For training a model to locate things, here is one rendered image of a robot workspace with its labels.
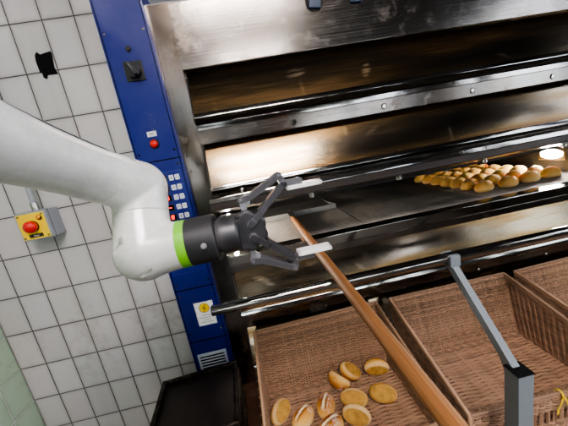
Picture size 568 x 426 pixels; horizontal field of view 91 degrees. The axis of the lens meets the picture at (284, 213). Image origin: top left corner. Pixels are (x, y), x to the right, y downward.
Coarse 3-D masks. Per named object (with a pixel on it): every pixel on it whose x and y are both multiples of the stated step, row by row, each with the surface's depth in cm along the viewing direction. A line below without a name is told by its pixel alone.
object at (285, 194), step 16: (528, 144) 103; (544, 144) 104; (448, 160) 101; (464, 160) 101; (480, 160) 114; (368, 176) 98; (384, 176) 99; (288, 192) 96; (304, 192) 97; (320, 192) 112; (224, 208) 95; (240, 208) 110
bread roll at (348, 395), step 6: (342, 390) 106; (348, 390) 104; (354, 390) 104; (360, 390) 104; (342, 396) 104; (348, 396) 103; (354, 396) 103; (360, 396) 102; (366, 396) 102; (342, 402) 104; (348, 402) 103; (354, 402) 102; (360, 402) 102; (366, 402) 102
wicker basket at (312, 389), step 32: (320, 320) 120; (352, 320) 121; (384, 320) 116; (256, 352) 108; (288, 352) 118; (320, 352) 119; (352, 352) 120; (384, 352) 121; (320, 384) 117; (352, 384) 114; (288, 416) 106; (384, 416) 99; (416, 416) 97
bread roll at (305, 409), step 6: (300, 408) 101; (306, 408) 101; (312, 408) 103; (294, 414) 101; (300, 414) 99; (306, 414) 100; (312, 414) 101; (294, 420) 99; (300, 420) 98; (306, 420) 99; (312, 420) 100
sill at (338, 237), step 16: (528, 192) 126; (544, 192) 125; (560, 192) 125; (448, 208) 124; (464, 208) 121; (480, 208) 122; (496, 208) 123; (368, 224) 122; (384, 224) 119; (400, 224) 119; (416, 224) 120; (288, 240) 121; (304, 240) 117; (320, 240) 117; (336, 240) 117; (240, 256) 114
